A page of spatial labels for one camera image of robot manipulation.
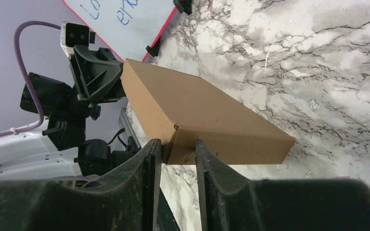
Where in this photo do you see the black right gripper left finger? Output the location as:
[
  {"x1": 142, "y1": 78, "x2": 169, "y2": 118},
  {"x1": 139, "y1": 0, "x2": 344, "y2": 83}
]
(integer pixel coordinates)
[{"x1": 0, "y1": 139, "x2": 162, "y2": 231}]

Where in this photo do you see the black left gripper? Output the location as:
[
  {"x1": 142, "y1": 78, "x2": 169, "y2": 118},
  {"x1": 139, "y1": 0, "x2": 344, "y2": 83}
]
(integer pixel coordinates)
[{"x1": 19, "y1": 45, "x2": 139, "y2": 176}]

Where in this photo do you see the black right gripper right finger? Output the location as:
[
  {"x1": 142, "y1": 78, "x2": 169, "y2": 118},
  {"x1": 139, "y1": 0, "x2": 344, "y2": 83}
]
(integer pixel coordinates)
[{"x1": 196, "y1": 140, "x2": 370, "y2": 231}]

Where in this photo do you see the brown cardboard box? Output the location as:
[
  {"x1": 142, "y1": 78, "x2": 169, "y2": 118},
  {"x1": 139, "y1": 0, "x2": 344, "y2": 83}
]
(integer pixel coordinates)
[{"x1": 121, "y1": 59, "x2": 295, "y2": 165}]

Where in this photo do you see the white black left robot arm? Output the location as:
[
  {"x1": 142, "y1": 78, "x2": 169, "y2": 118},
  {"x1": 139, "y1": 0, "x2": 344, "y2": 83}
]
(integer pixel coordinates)
[{"x1": 0, "y1": 45, "x2": 140, "y2": 180}]

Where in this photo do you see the pink framed whiteboard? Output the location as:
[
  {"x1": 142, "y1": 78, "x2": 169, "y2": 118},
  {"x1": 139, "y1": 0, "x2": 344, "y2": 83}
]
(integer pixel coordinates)
[{"x1": 64, "y1": 0, "x2": 177, "y2": 62}]

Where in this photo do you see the black whiteboard clip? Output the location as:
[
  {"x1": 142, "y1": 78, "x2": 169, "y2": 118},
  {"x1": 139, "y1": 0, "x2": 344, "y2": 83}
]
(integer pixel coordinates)
[
  {"x1": 173, "y1": 0, "x2": 192, "y2": 15},
  {"x1": 146, "y1": 37, "x2": 161, "y2": 57}
]

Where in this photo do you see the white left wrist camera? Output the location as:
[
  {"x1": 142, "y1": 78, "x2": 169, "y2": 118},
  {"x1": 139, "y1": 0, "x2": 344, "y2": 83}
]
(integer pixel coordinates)
[{"x1": 61, "y1": 22, "x2": 96, "y2": 60}]

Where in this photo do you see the aluminium frame rail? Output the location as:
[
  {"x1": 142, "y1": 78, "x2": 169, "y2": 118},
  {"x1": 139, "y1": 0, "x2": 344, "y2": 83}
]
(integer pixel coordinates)
[{"x1": 118, "y1": 108, "x2": 141, "y2": 151}]

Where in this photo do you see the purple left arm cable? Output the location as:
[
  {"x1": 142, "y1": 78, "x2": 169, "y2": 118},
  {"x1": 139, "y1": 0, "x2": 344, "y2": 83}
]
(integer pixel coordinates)
[{"x1": 0, "y1": 20, "x2": 61, "y2": 143}]

